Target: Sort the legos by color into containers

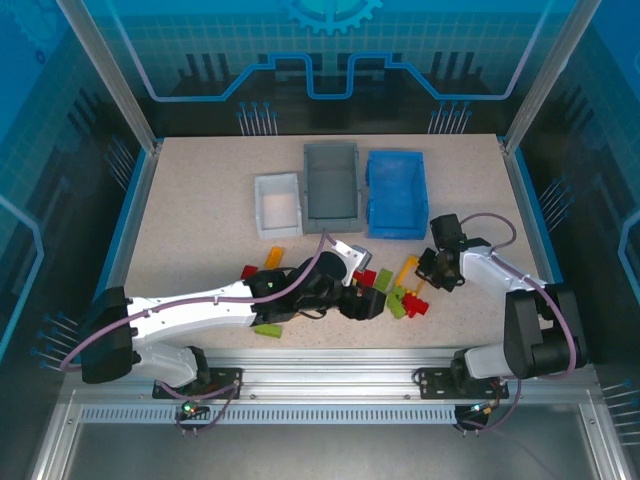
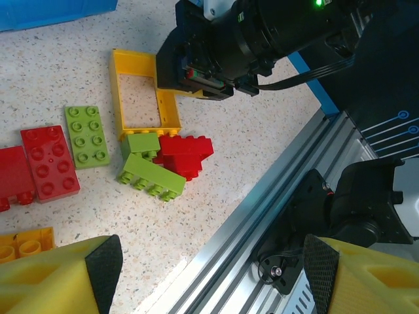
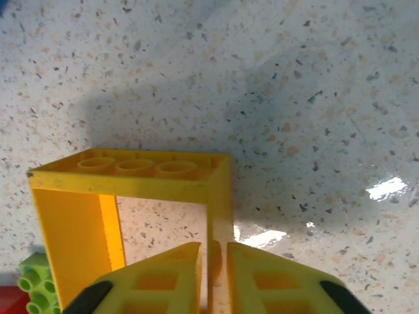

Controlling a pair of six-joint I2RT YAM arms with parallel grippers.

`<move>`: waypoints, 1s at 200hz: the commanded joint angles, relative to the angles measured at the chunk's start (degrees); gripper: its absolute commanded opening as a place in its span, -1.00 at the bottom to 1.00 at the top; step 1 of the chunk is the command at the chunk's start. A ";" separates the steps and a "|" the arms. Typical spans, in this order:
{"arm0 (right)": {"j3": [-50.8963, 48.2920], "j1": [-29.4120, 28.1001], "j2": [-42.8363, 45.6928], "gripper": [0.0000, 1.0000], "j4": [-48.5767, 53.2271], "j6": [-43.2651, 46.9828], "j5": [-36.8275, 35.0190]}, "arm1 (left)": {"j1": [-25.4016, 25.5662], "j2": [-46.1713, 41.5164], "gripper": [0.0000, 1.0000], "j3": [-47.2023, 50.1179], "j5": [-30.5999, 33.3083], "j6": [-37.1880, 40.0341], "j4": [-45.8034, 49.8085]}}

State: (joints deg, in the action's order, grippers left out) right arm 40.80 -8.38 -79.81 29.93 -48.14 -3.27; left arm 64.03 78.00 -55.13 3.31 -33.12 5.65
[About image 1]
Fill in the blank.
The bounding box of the yellow lego window frame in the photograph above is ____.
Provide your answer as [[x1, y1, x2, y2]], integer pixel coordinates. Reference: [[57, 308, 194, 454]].
[[397, 254, 427, 297]]

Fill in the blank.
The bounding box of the white plastic bin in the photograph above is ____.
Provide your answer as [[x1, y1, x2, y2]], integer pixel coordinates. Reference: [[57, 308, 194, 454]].
[[253, 172, 305, 240]]

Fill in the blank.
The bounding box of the blue plastic bin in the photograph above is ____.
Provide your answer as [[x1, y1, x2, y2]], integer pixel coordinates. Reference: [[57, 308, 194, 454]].
[[365, 149, 432, 240]]

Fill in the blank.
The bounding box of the grey plastic bin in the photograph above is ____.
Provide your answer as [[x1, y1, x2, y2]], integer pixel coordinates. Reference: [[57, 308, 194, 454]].
[[303, 142, 365, 235]]

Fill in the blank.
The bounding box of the metal base tray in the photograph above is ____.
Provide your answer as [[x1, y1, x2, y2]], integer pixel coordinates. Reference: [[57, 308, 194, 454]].
[[29, 399, 621, 480]]

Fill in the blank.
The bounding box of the left base LED connector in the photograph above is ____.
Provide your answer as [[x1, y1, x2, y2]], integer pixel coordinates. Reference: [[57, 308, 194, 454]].
[[177, 399, 211, 419]]

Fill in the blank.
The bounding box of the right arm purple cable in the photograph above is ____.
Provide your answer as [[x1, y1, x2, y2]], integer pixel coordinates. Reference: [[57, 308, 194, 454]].
[[459, 212, 590, 382]]

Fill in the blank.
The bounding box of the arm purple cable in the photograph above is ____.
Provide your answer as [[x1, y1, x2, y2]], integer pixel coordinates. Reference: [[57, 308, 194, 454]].
[[59, 227, 342, 374], [459, 212, 590, 382]]

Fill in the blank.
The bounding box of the aluminium table edge rail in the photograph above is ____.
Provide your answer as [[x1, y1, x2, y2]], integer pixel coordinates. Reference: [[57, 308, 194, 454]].
[[64, 346, 599, 404]]

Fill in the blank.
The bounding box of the right aluminium side rail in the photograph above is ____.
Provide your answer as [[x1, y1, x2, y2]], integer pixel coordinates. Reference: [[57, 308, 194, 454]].
[[502, 144, 574, 362]]

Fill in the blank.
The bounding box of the aluminium side rail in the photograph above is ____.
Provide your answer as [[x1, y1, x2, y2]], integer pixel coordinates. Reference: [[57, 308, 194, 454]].
[[92, 142, 164, 326], [502, 144, 574, 362]]

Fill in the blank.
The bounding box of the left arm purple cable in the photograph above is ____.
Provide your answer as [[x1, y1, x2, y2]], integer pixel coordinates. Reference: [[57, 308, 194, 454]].
[[59, 227, 342, 374]]

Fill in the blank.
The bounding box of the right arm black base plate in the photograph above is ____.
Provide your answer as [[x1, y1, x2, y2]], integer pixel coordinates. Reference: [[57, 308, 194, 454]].
[[417, 367, 510, 400]]

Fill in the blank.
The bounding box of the slotted metal cable duct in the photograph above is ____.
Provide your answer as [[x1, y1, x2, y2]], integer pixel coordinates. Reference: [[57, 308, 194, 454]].
[[78, 403, 460, 427]]

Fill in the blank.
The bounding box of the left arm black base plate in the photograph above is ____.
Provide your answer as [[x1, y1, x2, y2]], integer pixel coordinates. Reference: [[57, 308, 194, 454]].
[[152, 367, 245, 400]]

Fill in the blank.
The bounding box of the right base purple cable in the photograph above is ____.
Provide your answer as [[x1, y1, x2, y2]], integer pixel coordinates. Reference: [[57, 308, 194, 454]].
[[457, 377, 524, 437]]

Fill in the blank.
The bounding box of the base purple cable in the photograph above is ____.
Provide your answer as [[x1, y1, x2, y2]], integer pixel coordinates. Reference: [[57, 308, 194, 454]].
[[457, 377, 524, 437], [158, 382, 240, 437]]

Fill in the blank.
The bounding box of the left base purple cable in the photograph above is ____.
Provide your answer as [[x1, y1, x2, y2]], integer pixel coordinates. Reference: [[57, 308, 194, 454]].
[[158, 382, 240, 437]]

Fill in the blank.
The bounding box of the left aluminium side rail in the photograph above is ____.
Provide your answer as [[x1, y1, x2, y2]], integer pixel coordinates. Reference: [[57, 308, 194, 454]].
[[92, 142, 164, 326]]

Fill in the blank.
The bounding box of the right aluminium frame post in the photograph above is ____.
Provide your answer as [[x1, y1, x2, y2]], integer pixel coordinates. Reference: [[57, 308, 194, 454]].
[[502, 0, 601, 154]]

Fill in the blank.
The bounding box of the aluminium frame post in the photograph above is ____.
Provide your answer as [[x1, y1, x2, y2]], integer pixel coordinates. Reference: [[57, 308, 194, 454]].
[[55, 0, 164, 154], [502, 0, 601, 154]]

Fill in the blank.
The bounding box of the left aluminium frame post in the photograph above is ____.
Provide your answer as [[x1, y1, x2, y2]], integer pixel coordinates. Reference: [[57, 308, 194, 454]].
[[55, 0, 164, 154]]

